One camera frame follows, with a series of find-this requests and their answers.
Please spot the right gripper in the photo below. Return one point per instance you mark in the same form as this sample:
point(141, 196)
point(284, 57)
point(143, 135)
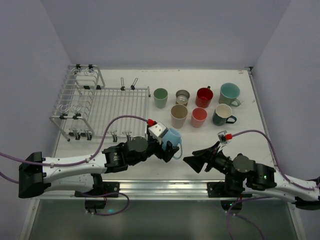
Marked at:
point(210, 160)

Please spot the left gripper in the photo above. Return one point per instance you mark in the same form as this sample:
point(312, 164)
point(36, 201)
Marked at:
point(161, 149)

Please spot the light blue mug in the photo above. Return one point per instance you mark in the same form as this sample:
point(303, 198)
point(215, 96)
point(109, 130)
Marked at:
point(175, 138)

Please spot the beige tumbler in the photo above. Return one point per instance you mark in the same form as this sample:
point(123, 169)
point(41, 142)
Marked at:
point(179, 114)

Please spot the pink cup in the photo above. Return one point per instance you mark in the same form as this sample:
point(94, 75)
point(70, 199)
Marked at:
point(198, 117)

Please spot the dark green mug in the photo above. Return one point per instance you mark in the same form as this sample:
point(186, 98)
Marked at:
point(223, 114)

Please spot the light green tumbler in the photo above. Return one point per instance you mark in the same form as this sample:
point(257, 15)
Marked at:
point(160, 96)

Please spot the red mug black handle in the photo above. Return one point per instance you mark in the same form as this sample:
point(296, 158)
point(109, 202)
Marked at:
point(204, 97)

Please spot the pale green mug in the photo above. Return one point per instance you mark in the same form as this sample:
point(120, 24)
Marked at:
point(229, 93)

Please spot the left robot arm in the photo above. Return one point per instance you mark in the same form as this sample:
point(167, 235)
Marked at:
point(39, 174)

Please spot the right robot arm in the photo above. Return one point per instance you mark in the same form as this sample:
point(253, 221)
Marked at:
point(245, 177)

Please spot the right black controller box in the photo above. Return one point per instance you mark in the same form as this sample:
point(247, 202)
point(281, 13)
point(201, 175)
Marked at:
point(226, 204)

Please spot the black controller box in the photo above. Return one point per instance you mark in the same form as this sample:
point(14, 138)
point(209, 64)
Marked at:
point(94, 205)
point(226, 204)

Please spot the left black controller box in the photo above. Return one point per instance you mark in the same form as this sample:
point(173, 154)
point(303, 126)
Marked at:
point(94, 205)

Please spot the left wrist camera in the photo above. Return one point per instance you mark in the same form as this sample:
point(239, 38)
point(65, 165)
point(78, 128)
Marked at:
point(158, 131)

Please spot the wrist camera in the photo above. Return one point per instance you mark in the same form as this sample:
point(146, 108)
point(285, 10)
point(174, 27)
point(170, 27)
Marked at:
point(224, 138)
point(158, 131)

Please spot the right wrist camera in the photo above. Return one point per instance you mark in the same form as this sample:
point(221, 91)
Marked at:
point(224, 138)

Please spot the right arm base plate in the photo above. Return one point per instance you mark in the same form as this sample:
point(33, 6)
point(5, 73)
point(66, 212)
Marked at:
point(221, 189)

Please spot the aluminium mounting rail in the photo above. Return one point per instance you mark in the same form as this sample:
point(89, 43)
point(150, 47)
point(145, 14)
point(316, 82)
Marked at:
point(134, 189)

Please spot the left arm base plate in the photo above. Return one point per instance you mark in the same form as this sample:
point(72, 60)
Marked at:
point(106, 187)

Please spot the metal wire dish rack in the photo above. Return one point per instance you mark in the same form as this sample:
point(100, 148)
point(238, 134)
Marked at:
point(87, 108)

